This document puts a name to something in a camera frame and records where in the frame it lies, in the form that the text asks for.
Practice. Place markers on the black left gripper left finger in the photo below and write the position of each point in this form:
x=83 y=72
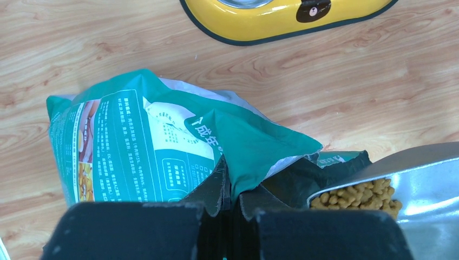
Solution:
x=192 y=228

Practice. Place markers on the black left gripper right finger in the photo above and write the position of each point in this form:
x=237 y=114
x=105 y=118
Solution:
x=263 y=227

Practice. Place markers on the grey metal scoop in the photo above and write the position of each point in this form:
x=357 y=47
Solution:
x=425 y=179

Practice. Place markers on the brown kibble pet food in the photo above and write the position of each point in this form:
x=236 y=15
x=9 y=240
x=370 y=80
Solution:
x=371 y=195

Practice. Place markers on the green pet food bag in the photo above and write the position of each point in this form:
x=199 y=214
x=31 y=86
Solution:
x=141 y=138

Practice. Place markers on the yellow double pet bowl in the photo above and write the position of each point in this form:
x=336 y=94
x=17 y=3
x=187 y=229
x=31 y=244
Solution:
x=248 y=23

